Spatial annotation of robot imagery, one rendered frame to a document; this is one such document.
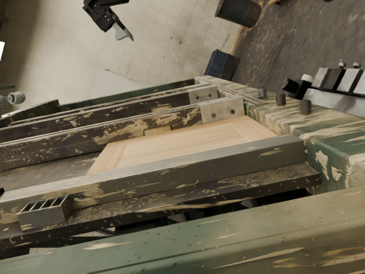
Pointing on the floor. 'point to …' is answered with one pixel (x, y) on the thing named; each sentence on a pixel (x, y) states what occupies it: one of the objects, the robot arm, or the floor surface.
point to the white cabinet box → (115, 83)
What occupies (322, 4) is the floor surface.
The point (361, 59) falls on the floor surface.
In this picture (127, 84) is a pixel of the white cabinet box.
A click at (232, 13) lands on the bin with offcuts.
